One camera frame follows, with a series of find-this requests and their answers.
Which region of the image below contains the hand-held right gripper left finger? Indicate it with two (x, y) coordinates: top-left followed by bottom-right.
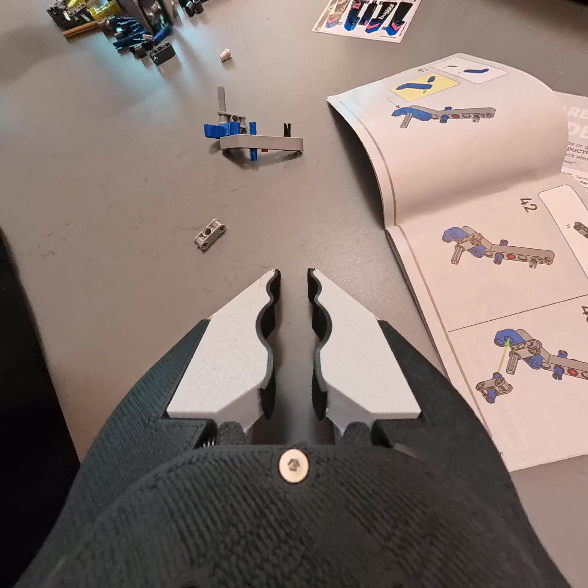
(165, 269), (282, 433)

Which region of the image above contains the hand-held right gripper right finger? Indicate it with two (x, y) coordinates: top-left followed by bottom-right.
(307, 268), (423, 435)

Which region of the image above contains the grey lego connector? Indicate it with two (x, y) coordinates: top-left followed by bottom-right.
(193, 218), (228, 252)

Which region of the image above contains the grey blue lego subassembly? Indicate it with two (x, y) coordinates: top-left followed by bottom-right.
(203, 85), (305, 162)

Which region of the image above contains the pile of lego pieces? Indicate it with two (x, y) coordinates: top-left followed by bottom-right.
(46, 0), (179, 66)

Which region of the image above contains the lego instruction booklet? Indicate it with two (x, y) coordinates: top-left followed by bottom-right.
(327, 53), (588, 473)

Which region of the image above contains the lego sticker sheet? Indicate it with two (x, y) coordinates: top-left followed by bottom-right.
(312, 0), (421, 43)

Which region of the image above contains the person in black sleeve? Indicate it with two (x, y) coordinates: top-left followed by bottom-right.
(0, 224), (82, 588)

